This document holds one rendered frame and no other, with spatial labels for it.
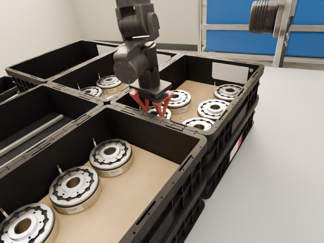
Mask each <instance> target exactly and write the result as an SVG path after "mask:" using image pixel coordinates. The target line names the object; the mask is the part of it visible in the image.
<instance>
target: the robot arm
mask: <svg viewBox="0 0 324 243"><path fill-rule="evenodd" d="M115 2H116V7H117V8H115V13H116V18H117V23H118V28H119V31H120V33H121V36H122V40H123V43H124V44H122V45H121V48H120V49H119V50H118V51H117V52H116V53H115V54H114V55H113V59H114V62H115V64H114V66H113V71H114V74H115V76H116V77H117V79H118V80H119V81H121V82H122V83H125V84H128V85H129V88H130V89H131V88H133V89H134V90H132V91H131V92H130V93H129V94H130V96H131V97H132V98H133V99H134V100H135V101H136V102H137V103H138V104H139V105H140V107H141V108H142V109H143V110H144V111H147V110H148V108H149V101H152V103H153V105H154V107H155V109H156V111H157V113H158V115H159V116H161V117H164V116H165V112H166V109H167V106H168V104H169V102H170V100H171V98H172V96H173V94H174V93H173V91H170V89H171V88H172V85H171V83H170V82H167V81H163V80H160V75H159V67H158V59H157V50H156V43H155V42H154V40H156V39H157V38H158V37H159V36H160V35H159V29H160V25H159V20H158V17H157V15H156V14H155V11H154V3H151V2H150V0H115ZM134 7H135V9H134ZM165 90H167V91H166V92H164V91H165ZM139 97H142V98H144V99H145V106H144V104H143V103H142V101H141V100H140V99H139ZM163 101H164V105H163V110H161V105H162V102H163Z"/></svg>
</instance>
